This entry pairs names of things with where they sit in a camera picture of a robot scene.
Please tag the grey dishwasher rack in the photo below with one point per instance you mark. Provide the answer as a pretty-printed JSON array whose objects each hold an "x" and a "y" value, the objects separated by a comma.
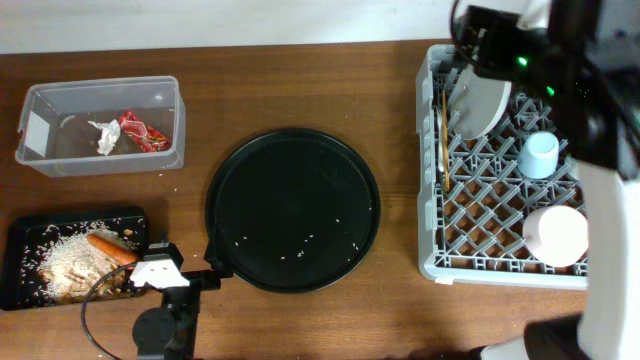
[{"x": 470, "y": 222}]

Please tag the white plastic fork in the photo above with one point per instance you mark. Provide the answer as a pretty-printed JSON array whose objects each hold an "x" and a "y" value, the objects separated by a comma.
[{"x": 440, "y": 152}]

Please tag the pink bowl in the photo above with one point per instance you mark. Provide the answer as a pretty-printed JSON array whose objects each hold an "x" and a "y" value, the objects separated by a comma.
[{"x": 556, "y": 235}]

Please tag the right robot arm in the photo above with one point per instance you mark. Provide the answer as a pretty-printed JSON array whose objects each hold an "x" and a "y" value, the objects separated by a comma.
[{"x": 585, "y": 64}]

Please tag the orange carrot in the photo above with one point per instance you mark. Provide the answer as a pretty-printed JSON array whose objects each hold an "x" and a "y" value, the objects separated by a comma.
[{"x": 120, "y": 255}]

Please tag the rice and nuts pile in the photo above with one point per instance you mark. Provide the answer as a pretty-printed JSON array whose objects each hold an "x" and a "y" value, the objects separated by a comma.
[{"x": 71, "y": 265}]

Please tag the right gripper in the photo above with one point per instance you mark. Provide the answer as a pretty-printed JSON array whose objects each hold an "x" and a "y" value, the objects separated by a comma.
[{"x": 506, "y": 39}]

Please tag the light blue cup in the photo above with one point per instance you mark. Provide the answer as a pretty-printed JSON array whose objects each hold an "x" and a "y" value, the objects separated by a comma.
[{"x": 539, "y": 155}]

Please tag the wooden chopstick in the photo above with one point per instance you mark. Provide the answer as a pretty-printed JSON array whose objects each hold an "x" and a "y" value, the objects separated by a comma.
[{"x": 444, "y": 142}]

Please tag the white tissue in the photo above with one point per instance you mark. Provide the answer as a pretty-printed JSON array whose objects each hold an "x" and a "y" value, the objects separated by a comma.
[{"x": 110, "y": 134}]

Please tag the red snack wrapper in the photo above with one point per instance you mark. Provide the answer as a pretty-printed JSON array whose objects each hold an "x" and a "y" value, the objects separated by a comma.
[{"x": 146, "y": 137}]

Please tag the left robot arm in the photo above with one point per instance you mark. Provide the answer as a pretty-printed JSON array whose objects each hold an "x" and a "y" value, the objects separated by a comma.
[{"x": 169, "y": 330}]

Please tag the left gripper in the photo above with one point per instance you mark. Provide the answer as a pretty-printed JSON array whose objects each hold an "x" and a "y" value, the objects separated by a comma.
[{"x": 215, "y": 256}]

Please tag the clear plastic bin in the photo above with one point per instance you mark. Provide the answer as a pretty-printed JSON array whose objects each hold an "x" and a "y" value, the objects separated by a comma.
[{"x": 62, "y": 123}]

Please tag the black rectangular tray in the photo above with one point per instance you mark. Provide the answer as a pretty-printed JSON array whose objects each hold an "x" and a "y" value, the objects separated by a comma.
[{"x": 22, "y": 287}]

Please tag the grey plate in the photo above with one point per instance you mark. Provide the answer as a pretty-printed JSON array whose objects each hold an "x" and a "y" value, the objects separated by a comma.
[{"x": 476, "y": 104}]

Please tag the round black tray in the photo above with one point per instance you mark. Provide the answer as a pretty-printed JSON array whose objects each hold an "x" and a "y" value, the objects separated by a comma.
[{"x": 298, "y": 210}]

